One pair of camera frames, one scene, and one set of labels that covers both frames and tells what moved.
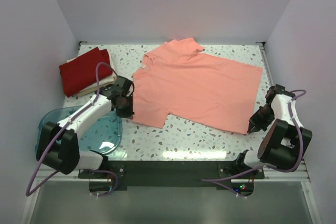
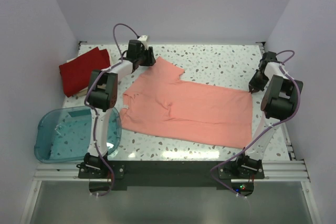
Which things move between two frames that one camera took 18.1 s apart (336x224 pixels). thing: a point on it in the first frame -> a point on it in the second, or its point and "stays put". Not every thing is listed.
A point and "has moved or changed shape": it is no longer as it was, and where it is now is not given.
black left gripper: x=129 y=113 -> x=150 y=59
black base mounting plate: x=174 y=174 stays put
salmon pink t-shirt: x=178 y=82 has moved or changed shape
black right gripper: x=255 y=124 -> x=253 y=85
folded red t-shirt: x=80 y=73 stays put
